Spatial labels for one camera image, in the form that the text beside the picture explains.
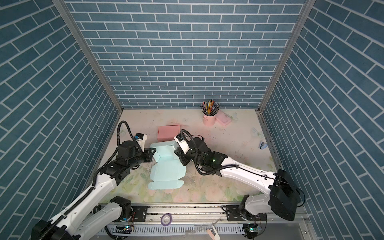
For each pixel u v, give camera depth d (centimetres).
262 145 99
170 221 72
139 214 74
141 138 71
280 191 40
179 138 63
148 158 71
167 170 80
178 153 73
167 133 103
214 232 68
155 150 80
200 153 55
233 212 74
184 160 65
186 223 72
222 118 114
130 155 62
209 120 105
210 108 105
